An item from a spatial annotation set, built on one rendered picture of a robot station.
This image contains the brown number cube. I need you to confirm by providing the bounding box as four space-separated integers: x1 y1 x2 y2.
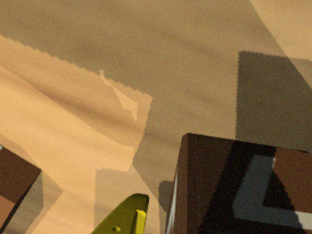
165 133 312 234

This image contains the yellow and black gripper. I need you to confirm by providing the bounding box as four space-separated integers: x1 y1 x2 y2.
91 193 149 234

